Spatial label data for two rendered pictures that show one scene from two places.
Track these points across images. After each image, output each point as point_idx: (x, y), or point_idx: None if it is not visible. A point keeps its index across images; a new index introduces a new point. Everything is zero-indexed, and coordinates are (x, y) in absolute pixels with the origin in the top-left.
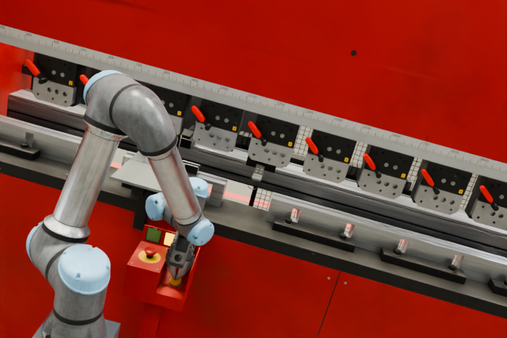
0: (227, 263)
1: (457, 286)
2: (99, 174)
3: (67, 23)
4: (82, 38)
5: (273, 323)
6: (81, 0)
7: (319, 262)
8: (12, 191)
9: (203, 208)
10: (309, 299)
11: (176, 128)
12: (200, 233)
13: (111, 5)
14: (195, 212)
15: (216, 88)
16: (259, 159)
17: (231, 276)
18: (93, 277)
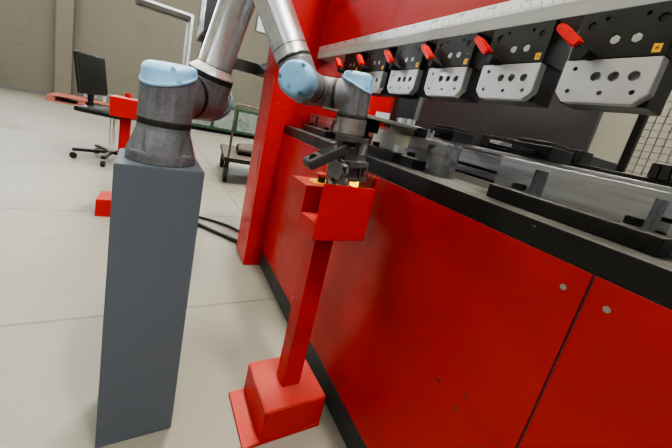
0: (412, 232)
1: None
2: (225, 5)
3: (363, 20)
4: (368, 27)
5: (453, 353)
6: None
7: (545, 245)
8: (304, 155)
9: (359, 107)
10: (518, 326)
11: (412, 82)
12: (285, 69)
13: None
14: (285, 40)
15: (454, 19)
16: (490, 94)
17: (414, 253)
18: (150, 64)
